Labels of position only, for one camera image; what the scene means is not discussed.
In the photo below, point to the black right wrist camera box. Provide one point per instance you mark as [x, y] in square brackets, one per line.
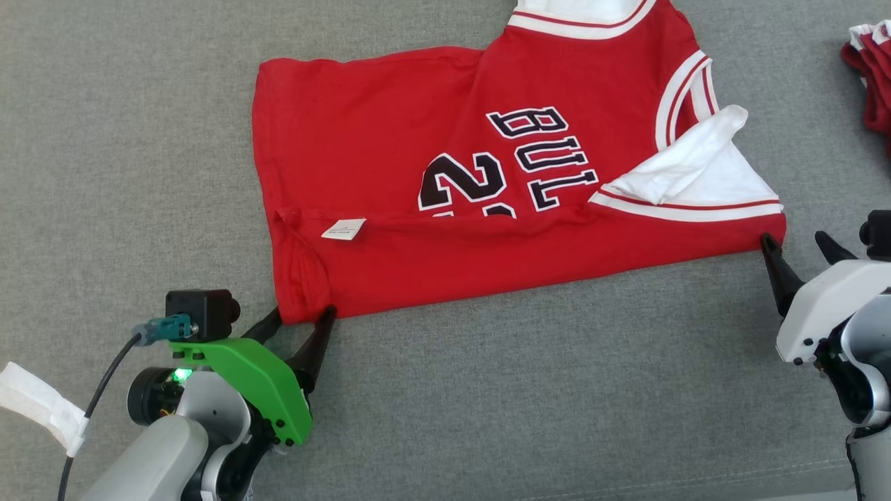
[878, 236]

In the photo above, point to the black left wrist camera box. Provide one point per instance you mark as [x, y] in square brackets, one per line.
[198, 313]

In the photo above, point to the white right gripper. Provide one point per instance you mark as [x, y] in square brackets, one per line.
[828, 306]

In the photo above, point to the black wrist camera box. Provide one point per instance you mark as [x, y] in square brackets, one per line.
[198, 313]
[878, 236]

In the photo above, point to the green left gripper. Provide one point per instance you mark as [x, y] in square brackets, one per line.
[264, 383]

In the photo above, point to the red garments pile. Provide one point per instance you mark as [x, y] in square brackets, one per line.
[873, 90]

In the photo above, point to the red basketball jersey white sleeves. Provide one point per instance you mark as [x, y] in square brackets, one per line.
[418, 243]

